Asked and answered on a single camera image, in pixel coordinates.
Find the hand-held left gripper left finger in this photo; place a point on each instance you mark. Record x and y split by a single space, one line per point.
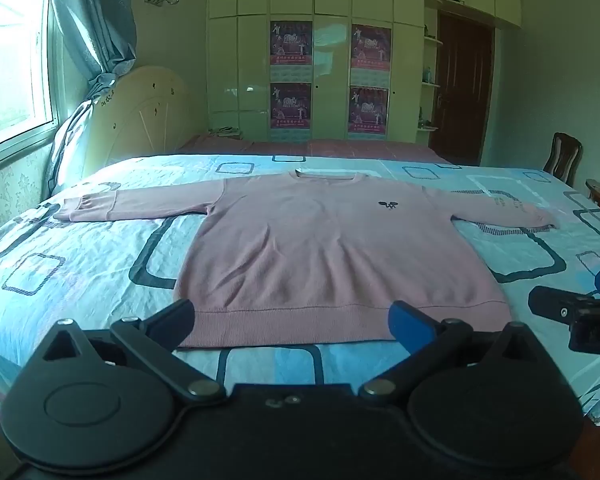
174 316

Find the pink checked bed sheet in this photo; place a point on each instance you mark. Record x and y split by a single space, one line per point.
330 147

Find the window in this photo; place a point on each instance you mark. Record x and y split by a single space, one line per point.
10 60

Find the blue-grey curtain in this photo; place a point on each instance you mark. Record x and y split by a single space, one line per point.
95 20

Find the cream headboard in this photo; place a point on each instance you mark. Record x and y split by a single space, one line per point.
140 110

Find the clutter on nightstand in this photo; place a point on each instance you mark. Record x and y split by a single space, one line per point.
225 132

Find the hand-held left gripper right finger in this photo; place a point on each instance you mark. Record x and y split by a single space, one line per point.
405 321

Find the white corner shelves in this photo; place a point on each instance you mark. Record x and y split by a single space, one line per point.
430 85

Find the pink sweater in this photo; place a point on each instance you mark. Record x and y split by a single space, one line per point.
320 250

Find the dark wooden chair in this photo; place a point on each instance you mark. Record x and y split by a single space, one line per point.
562 157

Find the purple wall poster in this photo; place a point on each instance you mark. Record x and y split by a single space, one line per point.
371 47
291 105
291 42
368 107

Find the dark brown door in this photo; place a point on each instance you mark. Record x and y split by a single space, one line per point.
462 90

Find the cream wardrobe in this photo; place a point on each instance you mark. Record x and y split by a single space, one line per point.
330 5

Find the blue patterned bed sheet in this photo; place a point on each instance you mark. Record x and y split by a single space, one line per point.
80 260

